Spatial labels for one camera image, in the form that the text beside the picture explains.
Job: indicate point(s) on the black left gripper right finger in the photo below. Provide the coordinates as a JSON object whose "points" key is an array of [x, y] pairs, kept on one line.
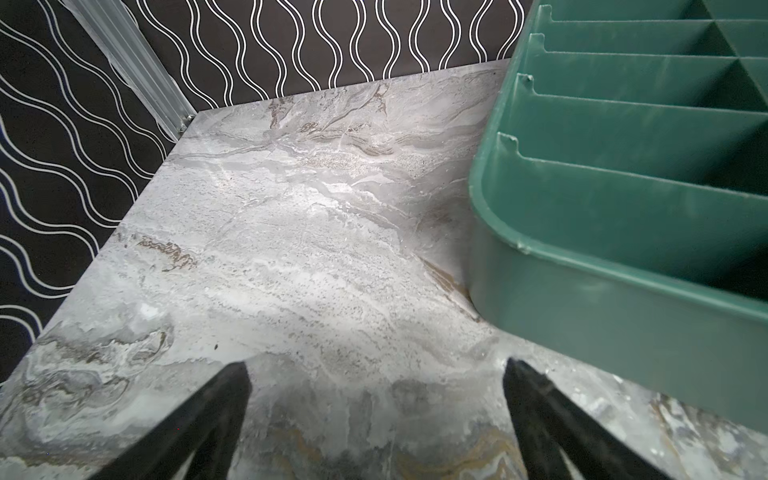
{"points": [[553, 432]]}

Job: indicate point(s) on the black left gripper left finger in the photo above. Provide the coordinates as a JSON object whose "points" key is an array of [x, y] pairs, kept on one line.
{"points": [[201, 434]]}

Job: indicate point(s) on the green divided plastic tray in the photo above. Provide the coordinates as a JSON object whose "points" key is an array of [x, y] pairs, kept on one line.
{"points": [[620, 195]]}

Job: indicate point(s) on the aluminium frame corner post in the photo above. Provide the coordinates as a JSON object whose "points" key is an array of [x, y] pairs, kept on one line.
{"points": [[110, 25]]}

